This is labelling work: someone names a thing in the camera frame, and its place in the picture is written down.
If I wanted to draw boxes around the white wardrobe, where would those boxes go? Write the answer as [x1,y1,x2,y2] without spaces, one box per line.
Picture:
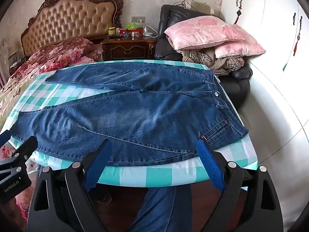
[220,0,309,150]

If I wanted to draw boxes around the black leather armchair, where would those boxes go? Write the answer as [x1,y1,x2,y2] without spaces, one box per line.
[154,4,253,109]

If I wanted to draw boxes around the plaid blanket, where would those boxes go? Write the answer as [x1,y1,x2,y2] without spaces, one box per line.
[182,47,245,76]

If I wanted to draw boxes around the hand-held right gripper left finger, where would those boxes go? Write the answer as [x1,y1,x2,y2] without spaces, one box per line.
[26,139,114,232]

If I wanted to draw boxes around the red tassel ornament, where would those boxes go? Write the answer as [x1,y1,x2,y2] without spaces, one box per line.
[293,17,303,56]
[234,0,243,25]

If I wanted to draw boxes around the red floral quilt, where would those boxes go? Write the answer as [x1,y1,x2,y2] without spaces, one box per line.
[10,38,104,78]

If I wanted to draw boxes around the large pink pillow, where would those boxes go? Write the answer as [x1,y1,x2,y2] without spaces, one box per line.
[164,16,254,51]

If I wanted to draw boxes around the green checkered tablecloth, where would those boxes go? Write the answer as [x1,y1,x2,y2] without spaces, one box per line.
[0,59,260,189]

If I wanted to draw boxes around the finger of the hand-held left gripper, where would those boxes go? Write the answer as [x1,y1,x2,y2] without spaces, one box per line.
[0,136,38,174]
[0,130,12,148]

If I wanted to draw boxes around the small pink pillow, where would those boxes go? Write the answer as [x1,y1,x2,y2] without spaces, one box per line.
[214,41,266,58]

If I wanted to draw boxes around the white charger with cable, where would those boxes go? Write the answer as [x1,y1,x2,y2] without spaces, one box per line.
[142,25,158,38]

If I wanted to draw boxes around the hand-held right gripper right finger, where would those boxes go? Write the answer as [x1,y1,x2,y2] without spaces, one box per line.
[197,139,284,232]

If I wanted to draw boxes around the dark wooden nightstand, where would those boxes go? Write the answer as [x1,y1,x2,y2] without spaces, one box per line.
[100,35,157,61]

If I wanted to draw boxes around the tufted carved wooden headboard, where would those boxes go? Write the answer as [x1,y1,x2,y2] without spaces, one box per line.
[20,0,124,56]

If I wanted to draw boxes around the blue denim pants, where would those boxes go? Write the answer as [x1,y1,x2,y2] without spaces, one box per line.
[18,61,249,168]

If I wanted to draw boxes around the beige cushion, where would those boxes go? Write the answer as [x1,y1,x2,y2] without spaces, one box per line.
[189,1,215,15]

